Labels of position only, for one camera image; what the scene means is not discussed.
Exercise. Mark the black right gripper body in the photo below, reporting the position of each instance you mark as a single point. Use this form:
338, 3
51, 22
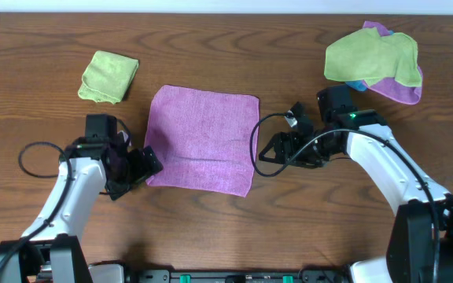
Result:
313, 157

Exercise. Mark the purple microfiber cloth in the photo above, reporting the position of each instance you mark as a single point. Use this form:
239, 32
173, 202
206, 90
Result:
203, 139

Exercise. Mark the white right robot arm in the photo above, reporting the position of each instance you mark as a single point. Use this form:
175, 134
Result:
421, 243

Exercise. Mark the folded green cloth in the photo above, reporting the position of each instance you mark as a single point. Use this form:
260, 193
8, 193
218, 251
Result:
107, 77

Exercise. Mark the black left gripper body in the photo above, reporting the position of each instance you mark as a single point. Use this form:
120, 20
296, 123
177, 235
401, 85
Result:
139, 169

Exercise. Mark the blue cloth in pile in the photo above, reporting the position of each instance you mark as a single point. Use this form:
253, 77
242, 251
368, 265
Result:
357, 85

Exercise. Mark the purple cloth in pile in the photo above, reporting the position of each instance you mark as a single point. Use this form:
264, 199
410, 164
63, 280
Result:
388, 87

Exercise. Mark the crumpled green cloth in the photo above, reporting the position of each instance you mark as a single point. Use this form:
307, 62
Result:
368, 56

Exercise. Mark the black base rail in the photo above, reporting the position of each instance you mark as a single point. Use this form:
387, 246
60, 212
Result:
303, 276

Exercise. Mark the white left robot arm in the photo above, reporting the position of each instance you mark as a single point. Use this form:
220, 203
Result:
101, 162

